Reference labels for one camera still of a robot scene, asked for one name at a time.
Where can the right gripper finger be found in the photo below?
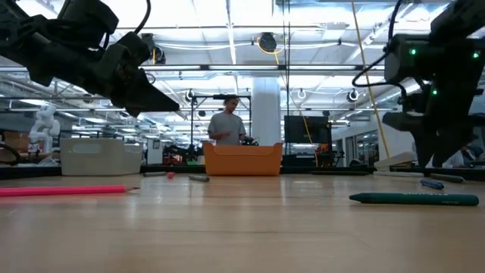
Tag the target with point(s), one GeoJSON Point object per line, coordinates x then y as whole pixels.
{"type": "Point", "coordinates": [424, 148]}
{"type": "Point", "coordinates": [451, 146]}

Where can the dark grey pen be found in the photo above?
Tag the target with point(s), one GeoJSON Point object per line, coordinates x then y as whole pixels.
{"type": "Point", "coordinates": [447, 177]}

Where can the blue crayon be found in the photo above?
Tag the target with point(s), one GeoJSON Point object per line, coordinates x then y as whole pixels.
{"type": "Point", "coordinates": [432, 184]}

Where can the dark green marker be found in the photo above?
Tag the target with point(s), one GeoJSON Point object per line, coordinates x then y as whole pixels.
{"type": "Point", "coordinates": [417, 199]}

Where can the grey crayon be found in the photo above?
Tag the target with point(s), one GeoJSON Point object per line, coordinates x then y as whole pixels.
{"type": "Point", "coordinates": [199, 178]}

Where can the black pen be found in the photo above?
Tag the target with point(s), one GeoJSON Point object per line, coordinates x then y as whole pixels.
{"type": "Point", "coordinates": [337, 173]}

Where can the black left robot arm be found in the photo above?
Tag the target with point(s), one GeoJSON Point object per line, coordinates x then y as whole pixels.
{"type": "Point", "coordinates": [22, 41]}

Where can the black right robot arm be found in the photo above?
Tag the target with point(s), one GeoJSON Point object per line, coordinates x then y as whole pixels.
{"type": "Point", "coordinates": [462, 22]}

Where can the person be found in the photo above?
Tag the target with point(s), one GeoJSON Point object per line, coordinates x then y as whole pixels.
{"type": "Point", "coordinates": [454, 161]}
{"type": "Point", "coordinates": [227, 127]}

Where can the white stapler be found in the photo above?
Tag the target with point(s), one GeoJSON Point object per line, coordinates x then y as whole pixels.
{"type": "Point", "coordinates": [394, 161]}

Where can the white cabinet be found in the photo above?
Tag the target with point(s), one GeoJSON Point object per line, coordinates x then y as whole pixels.
{"type": "Point", "coordinates": [155, 151]}

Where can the light grey plastic bin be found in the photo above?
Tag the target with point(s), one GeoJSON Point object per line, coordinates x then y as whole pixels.
{"type": "Point", "coordinates": [98, 159]}

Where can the brown cardboard box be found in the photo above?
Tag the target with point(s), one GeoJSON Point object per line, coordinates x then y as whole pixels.
{"type": "Point", "coordinates": [17, 142]}

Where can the orange plastic bin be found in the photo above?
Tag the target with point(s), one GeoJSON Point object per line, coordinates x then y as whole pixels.
{"type": "Point", "coordinates": [242, 161]}

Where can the black monitor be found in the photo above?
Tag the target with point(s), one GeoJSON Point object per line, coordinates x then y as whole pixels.
{"type": "Point", "coordinates": [303, 130]}

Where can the white round pillar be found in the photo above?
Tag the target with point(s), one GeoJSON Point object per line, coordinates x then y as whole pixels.
{"type": "Point", "coordinates": [265, 113]}

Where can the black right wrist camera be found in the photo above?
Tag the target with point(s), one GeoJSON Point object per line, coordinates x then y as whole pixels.
{"type": "Point", "coordinates": [398, 122]}

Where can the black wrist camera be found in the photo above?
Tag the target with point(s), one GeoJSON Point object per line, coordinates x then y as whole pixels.
{"type": "Point", "coordinates": [398, 122]}
{"type": "Point", "coordinates": [125, 53]}

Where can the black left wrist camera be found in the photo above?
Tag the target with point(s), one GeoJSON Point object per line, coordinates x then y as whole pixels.
{"type": "Point", "coordinates": [125, 53]}

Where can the black camera rig frame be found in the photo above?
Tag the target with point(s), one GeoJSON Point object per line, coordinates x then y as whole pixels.
{"type": "Point", "coordinates": [218, 96]}

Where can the black aluminium table frame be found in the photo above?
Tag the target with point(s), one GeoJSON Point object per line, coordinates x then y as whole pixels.
{"type": "Point", "coordinates": [22, 172]}

